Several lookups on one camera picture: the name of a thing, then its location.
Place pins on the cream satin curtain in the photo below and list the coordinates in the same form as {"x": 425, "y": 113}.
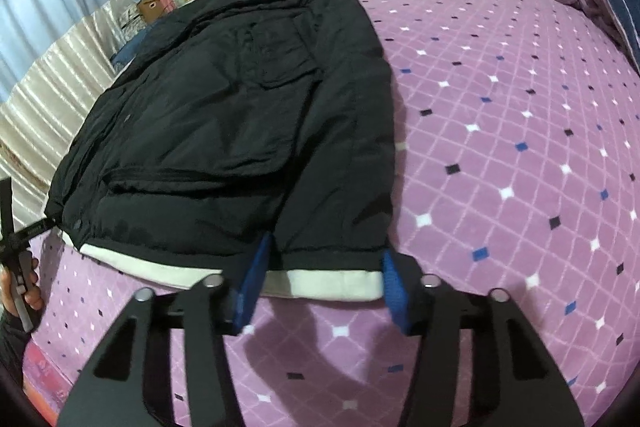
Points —
{"x": 50, "y": 82}

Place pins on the black padded jacket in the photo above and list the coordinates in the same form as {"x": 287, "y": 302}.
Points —
{"x": 225, "y": 117}

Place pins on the bed with purple dotted sheet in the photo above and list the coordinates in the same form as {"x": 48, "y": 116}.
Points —
{"x": 500, "y": 132}

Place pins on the person's left hand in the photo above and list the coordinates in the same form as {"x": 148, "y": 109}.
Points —
{"x": 34, "y": 287}

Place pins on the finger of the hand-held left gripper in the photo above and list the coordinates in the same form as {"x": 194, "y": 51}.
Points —
{"x": 12, "y": 252}

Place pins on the person's left forearm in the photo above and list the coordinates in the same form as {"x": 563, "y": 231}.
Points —
{"x": 10, "y": 352}

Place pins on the blue cloth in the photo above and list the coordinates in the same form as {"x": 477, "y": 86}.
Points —
{"x": 125, "y": 54}

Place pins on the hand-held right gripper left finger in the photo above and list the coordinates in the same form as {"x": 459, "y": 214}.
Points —
{"x": 252, "y": 282}

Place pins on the cardboard box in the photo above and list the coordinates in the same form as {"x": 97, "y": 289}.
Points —
{"x": 150, "y": 10}

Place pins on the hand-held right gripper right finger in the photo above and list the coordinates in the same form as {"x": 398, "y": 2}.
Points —
{"x": 400, "y": 292}

